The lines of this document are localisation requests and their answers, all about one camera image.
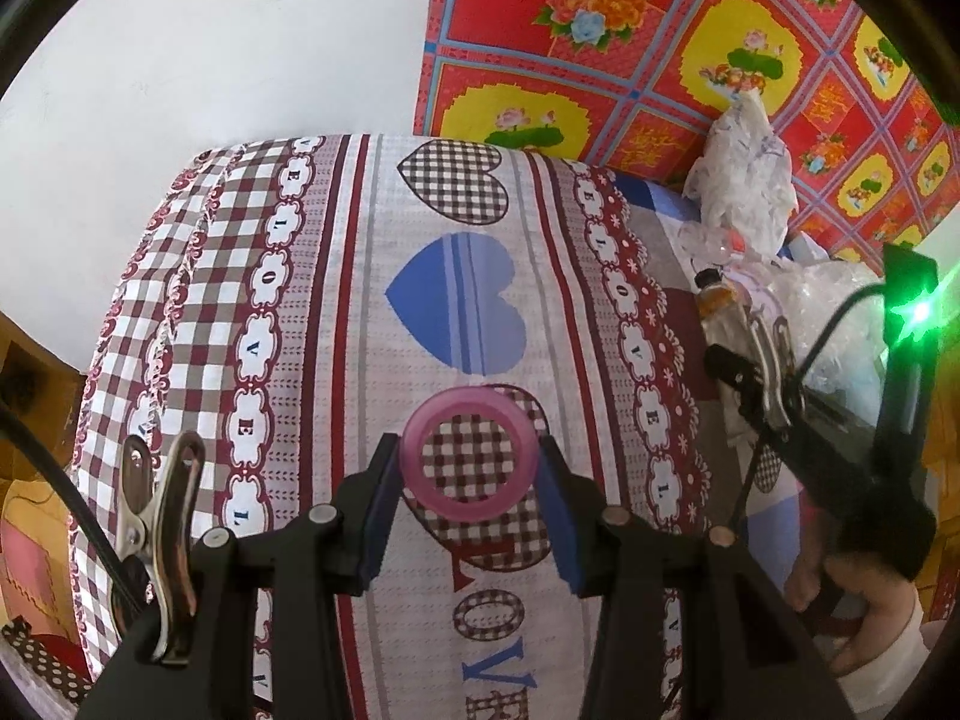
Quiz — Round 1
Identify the pink plastic ring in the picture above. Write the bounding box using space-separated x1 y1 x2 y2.
399 384 542 522

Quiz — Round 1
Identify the person's right hand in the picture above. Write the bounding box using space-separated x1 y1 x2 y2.
787 540 922 680

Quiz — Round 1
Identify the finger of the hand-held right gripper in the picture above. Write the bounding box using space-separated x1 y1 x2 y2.
705 343 815 445

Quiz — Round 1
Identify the checked heart print bed sheet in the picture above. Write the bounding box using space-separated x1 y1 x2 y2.
67 133 886 720

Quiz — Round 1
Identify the wooden furniture panel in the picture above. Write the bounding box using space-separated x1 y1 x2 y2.
0 307 87 481

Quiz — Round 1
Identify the white crumpled plastic bag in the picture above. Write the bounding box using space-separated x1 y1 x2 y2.
682 94 796 263

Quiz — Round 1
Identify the metal spring clip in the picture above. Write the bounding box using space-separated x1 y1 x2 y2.
112 431 207 665
742 307 807 428

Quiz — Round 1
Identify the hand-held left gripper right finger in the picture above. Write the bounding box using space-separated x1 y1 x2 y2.
536 436 856 720

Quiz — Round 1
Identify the polka dot cloth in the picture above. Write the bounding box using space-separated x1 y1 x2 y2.
0 615 91 706

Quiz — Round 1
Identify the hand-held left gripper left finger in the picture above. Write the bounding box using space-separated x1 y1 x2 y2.
82 433 402 720

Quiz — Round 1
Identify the clear plastic wrap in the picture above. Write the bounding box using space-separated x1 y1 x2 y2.
750 255 901 421

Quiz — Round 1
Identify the small bottle brown liquid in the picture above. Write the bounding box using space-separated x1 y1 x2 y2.
694 270 751 350

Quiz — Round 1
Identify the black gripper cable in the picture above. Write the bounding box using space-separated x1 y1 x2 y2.
0 397 151 616
724 285 893 533

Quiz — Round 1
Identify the yellow red floral cloth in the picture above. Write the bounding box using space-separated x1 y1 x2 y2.
0 465 83 616

